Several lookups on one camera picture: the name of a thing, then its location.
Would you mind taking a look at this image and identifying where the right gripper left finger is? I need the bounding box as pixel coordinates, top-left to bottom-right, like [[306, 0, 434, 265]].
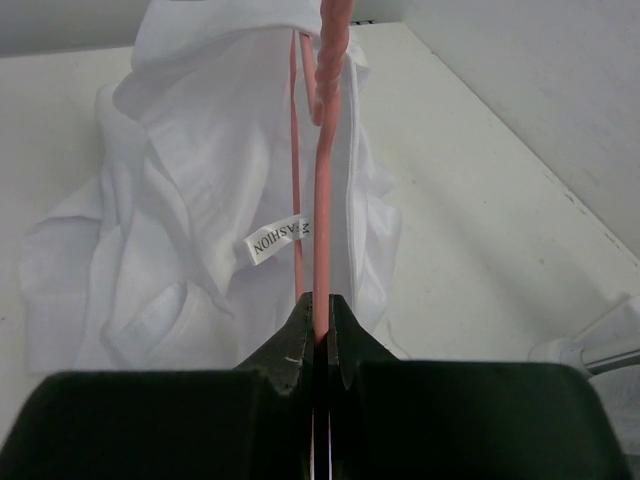
[[9, 295, 314, 479]]

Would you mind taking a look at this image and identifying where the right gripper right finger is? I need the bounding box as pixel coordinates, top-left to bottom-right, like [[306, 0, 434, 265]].
[[327, 295, 631, 479]]

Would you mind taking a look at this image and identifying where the white shirt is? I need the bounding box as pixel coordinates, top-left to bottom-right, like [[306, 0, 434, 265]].
[[20, 1, 401, 373]]

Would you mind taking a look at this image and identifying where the pink wire hanger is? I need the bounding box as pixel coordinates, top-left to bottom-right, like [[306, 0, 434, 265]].
[[299, 1, 354, 344]]

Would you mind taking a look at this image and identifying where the white clothes rack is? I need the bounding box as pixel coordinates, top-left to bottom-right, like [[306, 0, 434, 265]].
[[528, 295, 639, 378]]

